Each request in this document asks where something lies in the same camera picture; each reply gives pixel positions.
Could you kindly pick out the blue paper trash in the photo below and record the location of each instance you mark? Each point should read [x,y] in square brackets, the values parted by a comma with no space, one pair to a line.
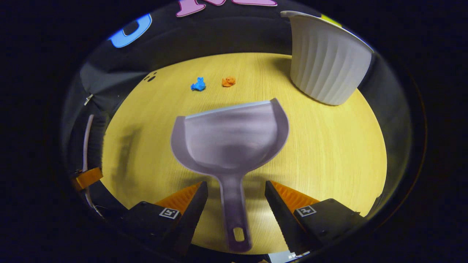
[198,84]

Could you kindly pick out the silver cloth clip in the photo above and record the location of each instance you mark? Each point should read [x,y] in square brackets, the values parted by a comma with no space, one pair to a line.
[88,99]

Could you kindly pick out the white ribbed garbage bin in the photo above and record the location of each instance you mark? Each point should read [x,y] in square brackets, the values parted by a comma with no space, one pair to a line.
[329,65]

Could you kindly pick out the orange paper trash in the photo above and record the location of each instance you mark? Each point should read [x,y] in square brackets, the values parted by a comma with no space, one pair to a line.
[228,82]

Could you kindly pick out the lilac plastic dustpan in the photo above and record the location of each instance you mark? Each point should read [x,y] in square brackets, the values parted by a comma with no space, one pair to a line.
[230,142]

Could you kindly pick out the wooden desktop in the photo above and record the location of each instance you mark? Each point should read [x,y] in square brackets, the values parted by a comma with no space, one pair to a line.
[329,146]

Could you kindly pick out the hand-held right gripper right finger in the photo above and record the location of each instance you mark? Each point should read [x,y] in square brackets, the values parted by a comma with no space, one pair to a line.
[281,215]

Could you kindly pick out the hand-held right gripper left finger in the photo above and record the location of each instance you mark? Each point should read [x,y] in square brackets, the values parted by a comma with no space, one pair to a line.
[192,215]

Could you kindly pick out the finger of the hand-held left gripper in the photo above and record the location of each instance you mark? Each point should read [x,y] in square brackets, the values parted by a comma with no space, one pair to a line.
[87,178]

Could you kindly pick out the black backdrop cloth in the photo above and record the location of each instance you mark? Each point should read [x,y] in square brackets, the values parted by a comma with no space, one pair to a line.
[219,33]

